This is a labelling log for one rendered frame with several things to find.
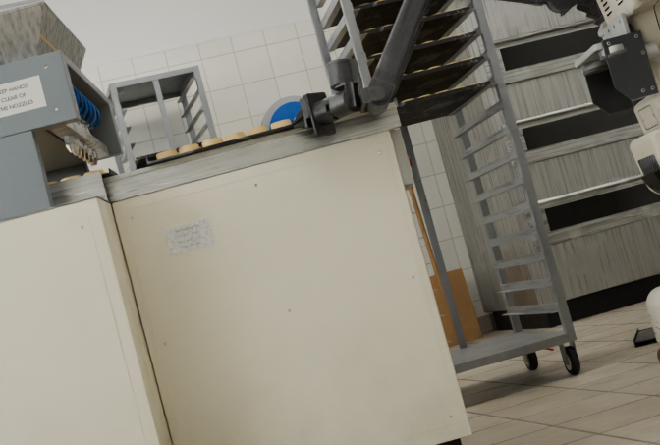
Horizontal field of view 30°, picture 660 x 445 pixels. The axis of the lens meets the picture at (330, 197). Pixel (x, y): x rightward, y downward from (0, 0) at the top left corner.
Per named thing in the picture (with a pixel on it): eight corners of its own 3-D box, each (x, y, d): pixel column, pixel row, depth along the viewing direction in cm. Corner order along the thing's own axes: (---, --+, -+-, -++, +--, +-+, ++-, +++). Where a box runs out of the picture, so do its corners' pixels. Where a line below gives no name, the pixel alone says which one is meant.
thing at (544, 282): (553, 285, 419) (550, 277, 419) (545, 288, 419) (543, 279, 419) (502, 292, 482) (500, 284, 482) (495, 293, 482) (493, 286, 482)
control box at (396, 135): (402, 186, 300) (386, 132, 301) (394, 194, 324) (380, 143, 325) (415, 182, 300) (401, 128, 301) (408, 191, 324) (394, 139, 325)
